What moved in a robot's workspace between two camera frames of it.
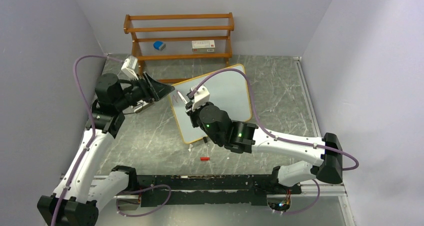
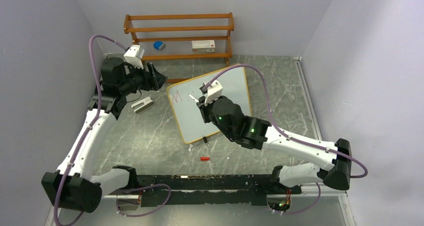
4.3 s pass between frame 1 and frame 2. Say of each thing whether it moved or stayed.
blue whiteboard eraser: stayed
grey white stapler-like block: stayed
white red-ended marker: moved
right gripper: moved
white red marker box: stayed
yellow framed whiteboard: stayed
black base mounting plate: stayed
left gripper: moved
